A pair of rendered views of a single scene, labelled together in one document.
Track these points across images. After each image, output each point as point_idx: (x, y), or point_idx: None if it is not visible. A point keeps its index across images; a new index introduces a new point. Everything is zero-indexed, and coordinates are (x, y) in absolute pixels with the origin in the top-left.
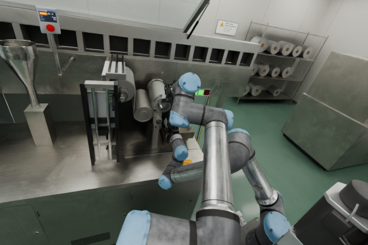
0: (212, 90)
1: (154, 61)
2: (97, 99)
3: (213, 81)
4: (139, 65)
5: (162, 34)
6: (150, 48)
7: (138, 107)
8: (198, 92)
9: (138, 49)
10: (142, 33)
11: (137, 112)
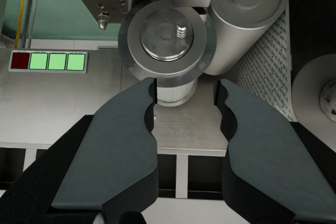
0: (2, 66)
1: (176, 145)
2: None
3: (4, 95)
4: (213, 134)
5: (158, 215)
6: (187, 176)
7: (268, 26)
8: (46, 62)
9: (209, 163)
10: (209, 213)
11: (272, 4)
